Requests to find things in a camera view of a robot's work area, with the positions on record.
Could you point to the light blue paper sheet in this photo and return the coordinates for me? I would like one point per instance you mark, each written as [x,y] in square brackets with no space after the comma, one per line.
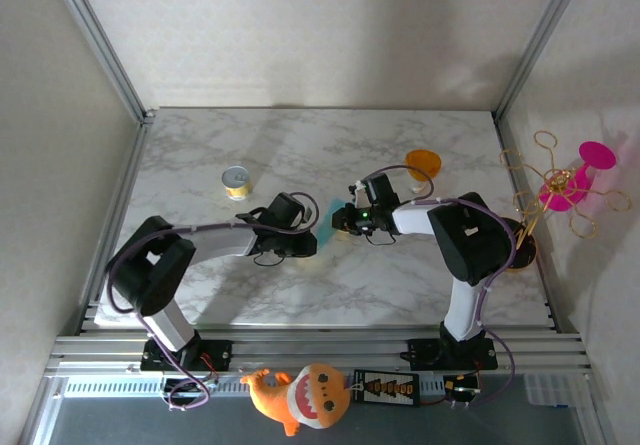
[325,227]

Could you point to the clear plastic organizer box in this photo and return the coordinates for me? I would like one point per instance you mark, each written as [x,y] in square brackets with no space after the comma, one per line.
[550,390]

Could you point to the aluminium rail bed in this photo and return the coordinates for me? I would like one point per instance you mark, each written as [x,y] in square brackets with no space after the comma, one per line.
[320,352]

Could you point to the pink plastic wine glass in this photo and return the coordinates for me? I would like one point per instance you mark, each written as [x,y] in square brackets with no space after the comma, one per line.
[597,155]

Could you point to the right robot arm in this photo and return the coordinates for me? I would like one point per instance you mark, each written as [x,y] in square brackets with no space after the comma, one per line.
[470,240]

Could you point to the orange shark plush toy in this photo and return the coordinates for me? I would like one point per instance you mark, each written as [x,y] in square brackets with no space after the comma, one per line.
[300,400]

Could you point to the aluminium side rail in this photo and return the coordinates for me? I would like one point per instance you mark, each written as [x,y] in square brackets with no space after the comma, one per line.
[504,135]
[133,165]

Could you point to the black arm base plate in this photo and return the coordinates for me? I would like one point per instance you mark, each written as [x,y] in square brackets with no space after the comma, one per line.
[220,355]
[425,355]

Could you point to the white cup with orange lid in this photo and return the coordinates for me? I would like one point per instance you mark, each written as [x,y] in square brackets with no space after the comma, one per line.
[422,160]

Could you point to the aluminium frame post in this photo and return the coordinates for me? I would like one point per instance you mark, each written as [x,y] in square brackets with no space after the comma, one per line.
[101,40]
[541,40]

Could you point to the small tin can yellow label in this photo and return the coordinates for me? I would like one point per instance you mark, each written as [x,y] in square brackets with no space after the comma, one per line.
[236,177]

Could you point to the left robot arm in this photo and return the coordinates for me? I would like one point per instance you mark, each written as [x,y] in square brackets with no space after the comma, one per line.
[150,270]

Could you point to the black power adapter module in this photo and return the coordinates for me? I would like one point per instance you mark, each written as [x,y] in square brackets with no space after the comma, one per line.
[182,386]
[462,390]

